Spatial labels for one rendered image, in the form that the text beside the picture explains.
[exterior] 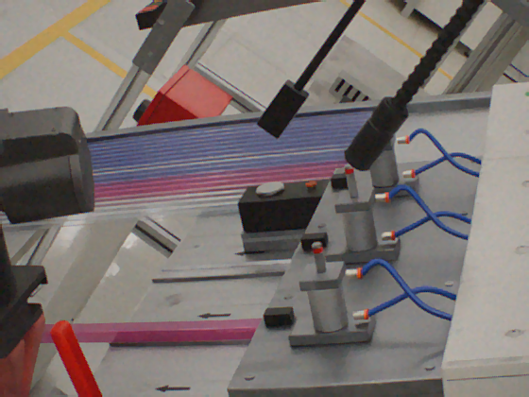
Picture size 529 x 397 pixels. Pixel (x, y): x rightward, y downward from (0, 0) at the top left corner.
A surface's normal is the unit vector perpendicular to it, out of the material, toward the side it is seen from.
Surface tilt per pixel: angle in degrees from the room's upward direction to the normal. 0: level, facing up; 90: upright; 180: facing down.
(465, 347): 44
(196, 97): 0
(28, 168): 56
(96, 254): 90
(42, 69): 0
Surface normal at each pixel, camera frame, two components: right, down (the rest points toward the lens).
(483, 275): -0.19, -0.91
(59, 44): 0.52, -0.72
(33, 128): -0.04, -0.83
